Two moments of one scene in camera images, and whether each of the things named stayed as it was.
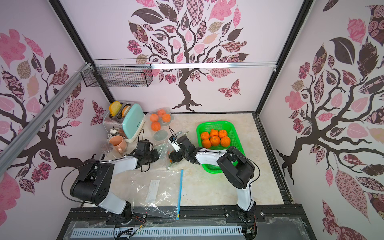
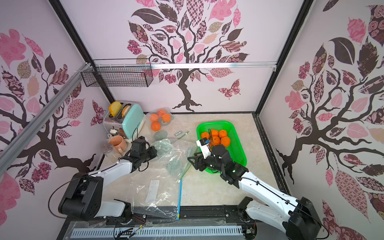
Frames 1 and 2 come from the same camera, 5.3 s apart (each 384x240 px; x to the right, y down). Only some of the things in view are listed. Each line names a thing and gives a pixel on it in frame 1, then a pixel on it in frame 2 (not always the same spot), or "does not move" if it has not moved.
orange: x=205 y=135 does not move
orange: x=214 y=132 does not move
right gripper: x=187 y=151 -> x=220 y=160
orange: x=225 y=141 does not move
